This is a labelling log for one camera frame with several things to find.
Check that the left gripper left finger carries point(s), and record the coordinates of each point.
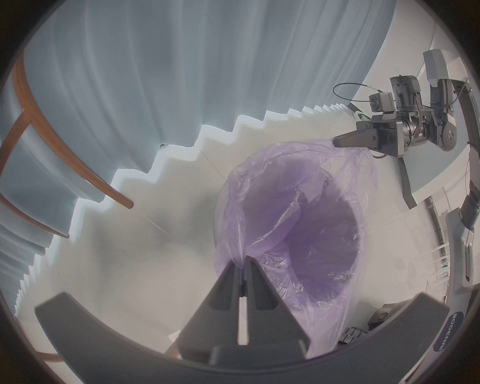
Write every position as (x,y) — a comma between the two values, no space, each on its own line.
(217,318)

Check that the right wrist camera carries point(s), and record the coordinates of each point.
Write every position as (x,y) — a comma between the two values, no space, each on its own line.
(381,102)

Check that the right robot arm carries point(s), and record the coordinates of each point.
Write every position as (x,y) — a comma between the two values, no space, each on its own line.
(442,131)

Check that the pale blue curtain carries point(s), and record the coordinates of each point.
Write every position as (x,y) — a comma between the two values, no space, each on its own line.
(187,75)

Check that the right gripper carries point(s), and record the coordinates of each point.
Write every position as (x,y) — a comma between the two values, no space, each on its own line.
(382,137)

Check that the purple plastic bag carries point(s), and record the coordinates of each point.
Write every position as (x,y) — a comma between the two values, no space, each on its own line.
(318,240)

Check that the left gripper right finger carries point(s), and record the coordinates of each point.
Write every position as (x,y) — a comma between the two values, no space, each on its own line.
(266,318)

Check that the white trash bin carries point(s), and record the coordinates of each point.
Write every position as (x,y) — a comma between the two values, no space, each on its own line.
(221,225)

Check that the white cushioned wooden chair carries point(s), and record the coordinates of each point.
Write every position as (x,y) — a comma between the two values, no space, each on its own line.
(30,108)

